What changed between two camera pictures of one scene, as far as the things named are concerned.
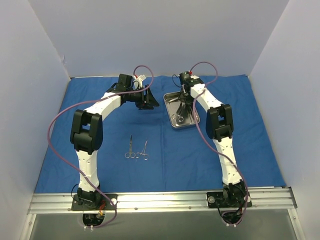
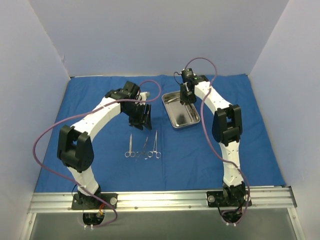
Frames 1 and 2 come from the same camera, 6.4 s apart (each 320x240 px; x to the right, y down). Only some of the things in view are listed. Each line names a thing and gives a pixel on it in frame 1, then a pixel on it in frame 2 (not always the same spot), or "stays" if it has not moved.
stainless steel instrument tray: (179, 116) stays
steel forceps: (180, 118) to (158, 154)
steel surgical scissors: (131, 154) stays
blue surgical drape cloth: (140, 151) stays
